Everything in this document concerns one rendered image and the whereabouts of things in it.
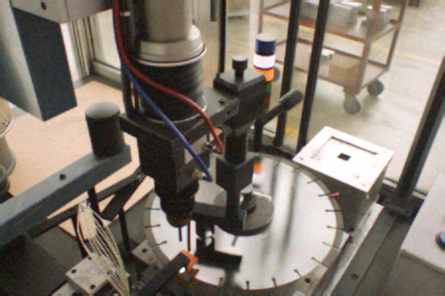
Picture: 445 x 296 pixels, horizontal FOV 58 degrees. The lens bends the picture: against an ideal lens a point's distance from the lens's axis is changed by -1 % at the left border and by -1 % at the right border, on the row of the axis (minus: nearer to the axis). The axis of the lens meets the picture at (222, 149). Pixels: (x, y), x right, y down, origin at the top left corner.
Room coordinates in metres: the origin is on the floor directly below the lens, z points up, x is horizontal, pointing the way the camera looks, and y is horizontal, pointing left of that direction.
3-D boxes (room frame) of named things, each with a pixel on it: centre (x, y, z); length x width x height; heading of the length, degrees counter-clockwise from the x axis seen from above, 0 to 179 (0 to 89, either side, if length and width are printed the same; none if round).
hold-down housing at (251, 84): (0.45, -0.02, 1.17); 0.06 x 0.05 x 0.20; 135
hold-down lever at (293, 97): (0.46, -0.06, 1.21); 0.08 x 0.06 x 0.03; 144
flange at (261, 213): (0.52, -0.04, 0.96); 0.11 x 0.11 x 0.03
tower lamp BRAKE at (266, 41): (0.82, -0.09, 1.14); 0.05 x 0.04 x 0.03; 54
